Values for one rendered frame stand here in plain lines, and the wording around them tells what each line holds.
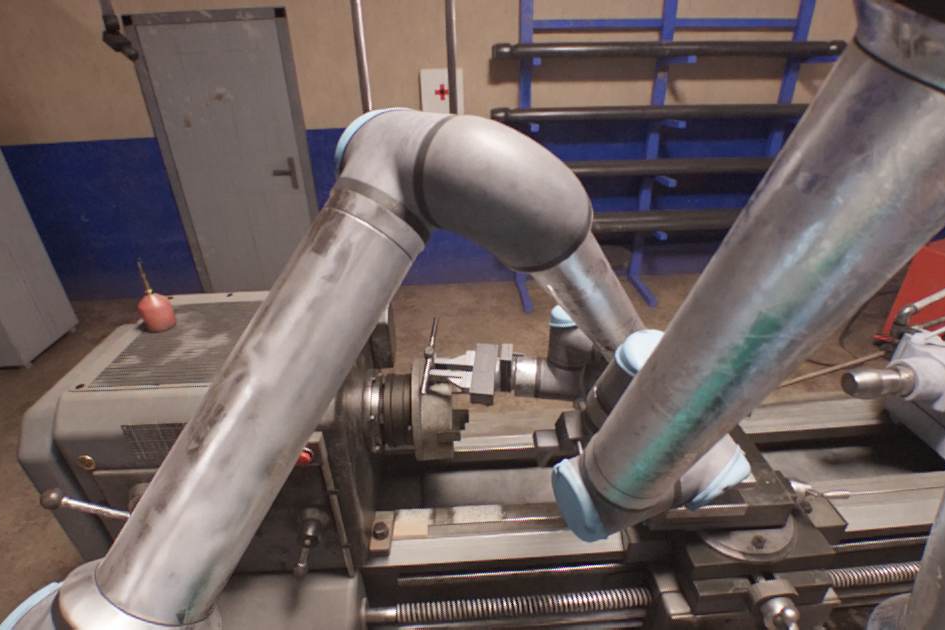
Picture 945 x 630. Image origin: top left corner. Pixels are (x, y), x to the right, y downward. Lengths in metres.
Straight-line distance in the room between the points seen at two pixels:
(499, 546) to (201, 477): 0.90
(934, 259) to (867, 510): 2.54
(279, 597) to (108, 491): 0.43
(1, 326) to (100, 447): 3.30
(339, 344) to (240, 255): 4.10
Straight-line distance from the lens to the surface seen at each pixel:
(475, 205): 0.46
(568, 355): 1.01
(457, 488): 1.56
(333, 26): 4.04
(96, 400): 1.17
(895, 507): 1.70
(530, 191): 0.47
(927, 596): 0.53
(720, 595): 1.29
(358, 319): 0.50
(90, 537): 1.41
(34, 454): 1.28
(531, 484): 1.58
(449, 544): 1.30
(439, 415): 1.14
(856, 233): 0.30
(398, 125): 0.54
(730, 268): 0.33
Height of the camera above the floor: 1.90
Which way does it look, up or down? 29 degrees down
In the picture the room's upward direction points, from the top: 2 degrees counter-clockwise
